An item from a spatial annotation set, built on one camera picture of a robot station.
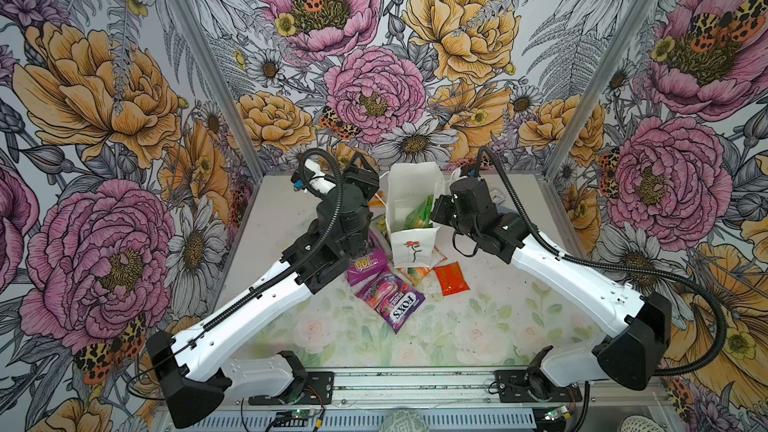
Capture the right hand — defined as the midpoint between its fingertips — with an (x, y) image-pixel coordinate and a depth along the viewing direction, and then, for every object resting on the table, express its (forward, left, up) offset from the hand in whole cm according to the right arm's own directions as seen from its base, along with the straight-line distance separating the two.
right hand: (435, 210), depth 77 cm
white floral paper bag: (+11, +5, -4) cm, 12 cm away
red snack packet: (-7, -6, -25) cm, 27 cm away
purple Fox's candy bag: (-14, +11, -22) cm, 29 cm away
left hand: (-2, +17, +17) cm, 24 cm away
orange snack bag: (-6, +4, -24) cm, 25 cm away
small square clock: (+25, -28, -24) cm, 45 cm away
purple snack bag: (-4, +19, -20) cm, 28 cm away
